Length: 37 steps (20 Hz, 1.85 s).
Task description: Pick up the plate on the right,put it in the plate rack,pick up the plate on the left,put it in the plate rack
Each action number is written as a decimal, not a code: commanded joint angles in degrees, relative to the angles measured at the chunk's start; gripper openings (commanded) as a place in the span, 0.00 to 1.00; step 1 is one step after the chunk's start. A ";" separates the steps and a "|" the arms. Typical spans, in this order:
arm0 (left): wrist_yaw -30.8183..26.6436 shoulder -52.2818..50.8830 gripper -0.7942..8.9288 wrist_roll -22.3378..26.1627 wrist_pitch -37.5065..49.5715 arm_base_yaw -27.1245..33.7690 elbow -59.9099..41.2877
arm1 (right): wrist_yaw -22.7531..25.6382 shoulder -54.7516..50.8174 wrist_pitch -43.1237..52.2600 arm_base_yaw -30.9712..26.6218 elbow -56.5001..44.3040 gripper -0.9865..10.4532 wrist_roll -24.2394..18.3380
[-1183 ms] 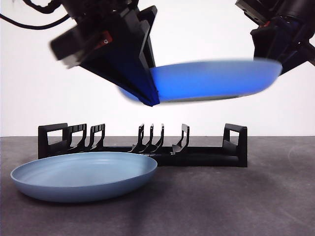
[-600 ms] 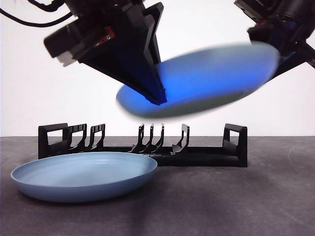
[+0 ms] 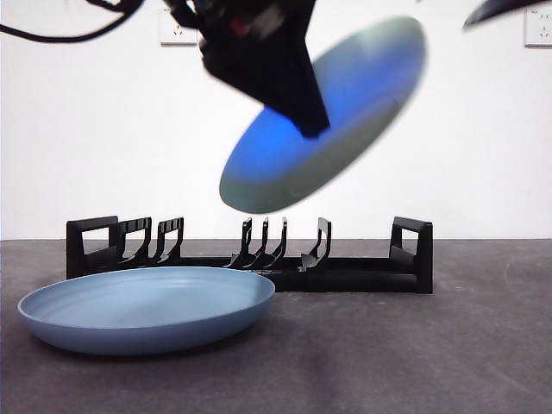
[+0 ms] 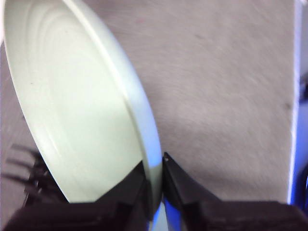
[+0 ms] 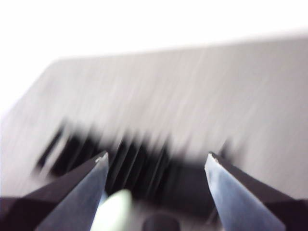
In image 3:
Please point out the blue round plate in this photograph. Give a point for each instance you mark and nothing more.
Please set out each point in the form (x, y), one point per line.
(142, 302)

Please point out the green round plate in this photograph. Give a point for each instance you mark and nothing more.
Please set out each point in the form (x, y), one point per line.
(366, 86)

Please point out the white wall socket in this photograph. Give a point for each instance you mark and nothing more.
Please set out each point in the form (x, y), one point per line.
(177, 36)
(539, 36)

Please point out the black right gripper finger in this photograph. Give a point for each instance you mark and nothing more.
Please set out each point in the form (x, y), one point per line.
(496, 10)

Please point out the black plate rack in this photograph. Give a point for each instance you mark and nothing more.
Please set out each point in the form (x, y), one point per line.
(366, 280)

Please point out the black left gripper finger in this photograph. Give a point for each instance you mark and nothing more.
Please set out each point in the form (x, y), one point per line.
(280, 82)

